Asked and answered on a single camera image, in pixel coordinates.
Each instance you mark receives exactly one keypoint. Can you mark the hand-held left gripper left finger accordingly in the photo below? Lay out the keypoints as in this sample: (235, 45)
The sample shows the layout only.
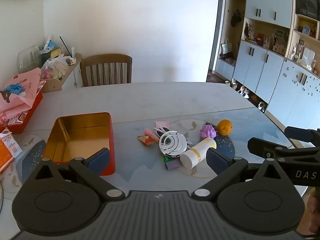
(100, 159)

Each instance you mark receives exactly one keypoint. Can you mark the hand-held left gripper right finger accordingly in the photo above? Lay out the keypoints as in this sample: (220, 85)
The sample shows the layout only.
(217, 162)

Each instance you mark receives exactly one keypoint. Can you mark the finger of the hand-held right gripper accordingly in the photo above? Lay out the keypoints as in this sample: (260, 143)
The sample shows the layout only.
(300, 133)
(260, 147)

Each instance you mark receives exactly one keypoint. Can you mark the white bottle with yellow band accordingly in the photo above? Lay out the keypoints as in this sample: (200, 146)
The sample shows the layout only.
(197, 152)

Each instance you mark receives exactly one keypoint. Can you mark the red tin box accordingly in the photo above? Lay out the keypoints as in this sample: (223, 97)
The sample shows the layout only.
(80, 140)

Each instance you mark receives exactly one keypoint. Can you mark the purple spiky ball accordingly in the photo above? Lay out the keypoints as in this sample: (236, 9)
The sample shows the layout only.
(208, 131)

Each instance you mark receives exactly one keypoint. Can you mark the orange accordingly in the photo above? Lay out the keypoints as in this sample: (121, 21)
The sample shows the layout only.
(224, 127)

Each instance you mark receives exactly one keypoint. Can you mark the purple block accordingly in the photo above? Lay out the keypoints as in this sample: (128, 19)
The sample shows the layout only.
(173, 165)

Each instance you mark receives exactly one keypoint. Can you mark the white sunglasses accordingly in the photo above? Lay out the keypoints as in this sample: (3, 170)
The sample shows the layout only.
(160, 130)

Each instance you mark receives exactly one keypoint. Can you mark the person's right hand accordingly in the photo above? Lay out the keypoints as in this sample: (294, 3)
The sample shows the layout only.
(313, 212)

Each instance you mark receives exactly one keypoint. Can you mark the red snack wrapper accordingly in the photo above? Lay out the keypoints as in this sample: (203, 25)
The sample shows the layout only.
(146, 140)

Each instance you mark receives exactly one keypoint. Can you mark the small green item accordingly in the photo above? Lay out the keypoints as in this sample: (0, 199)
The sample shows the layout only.
(165, 159)

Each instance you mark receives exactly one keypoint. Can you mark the row of shoes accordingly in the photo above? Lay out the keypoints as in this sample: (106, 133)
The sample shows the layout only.
(246, 93)

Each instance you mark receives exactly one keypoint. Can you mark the pink eraser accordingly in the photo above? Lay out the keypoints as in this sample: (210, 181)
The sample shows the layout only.
(150, 133)

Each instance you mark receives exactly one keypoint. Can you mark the pink sticky notes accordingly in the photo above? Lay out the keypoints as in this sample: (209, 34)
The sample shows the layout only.
(162, 124)

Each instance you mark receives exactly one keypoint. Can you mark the red cardboard box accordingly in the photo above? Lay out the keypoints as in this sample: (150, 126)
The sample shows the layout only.
(27, 115)

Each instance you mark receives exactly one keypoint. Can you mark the wooden chair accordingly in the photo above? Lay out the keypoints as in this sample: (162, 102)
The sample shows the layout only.
(106, 70)

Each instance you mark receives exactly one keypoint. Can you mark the wooden sideboard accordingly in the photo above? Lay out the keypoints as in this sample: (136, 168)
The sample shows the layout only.
(65, 76)

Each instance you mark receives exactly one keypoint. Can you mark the orange and white packet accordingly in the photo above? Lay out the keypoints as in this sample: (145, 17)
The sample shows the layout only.
(8, 150)

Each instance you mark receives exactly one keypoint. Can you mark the white plastic bag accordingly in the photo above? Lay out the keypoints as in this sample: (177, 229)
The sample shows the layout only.
(55, 67)

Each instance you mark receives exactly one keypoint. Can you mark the pink paper bag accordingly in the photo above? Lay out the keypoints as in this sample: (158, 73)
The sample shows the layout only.
(22, 92)

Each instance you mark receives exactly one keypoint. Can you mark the white tote bag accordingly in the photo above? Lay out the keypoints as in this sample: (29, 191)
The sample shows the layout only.
(226, 47)

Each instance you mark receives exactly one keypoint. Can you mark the white tube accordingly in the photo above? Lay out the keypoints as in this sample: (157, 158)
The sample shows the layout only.
(73, 52)

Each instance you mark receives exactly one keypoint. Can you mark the blue glove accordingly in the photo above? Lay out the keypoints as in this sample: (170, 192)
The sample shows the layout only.
(13, 88)

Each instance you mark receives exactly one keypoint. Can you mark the yellow lid container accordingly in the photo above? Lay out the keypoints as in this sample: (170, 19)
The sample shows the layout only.
(55, 53)

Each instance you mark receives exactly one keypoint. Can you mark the glass vase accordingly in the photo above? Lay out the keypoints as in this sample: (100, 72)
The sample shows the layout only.
(28, 60)

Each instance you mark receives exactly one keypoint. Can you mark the white wall cabinet unit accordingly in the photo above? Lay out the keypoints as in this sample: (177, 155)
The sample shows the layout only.
(275, 62)

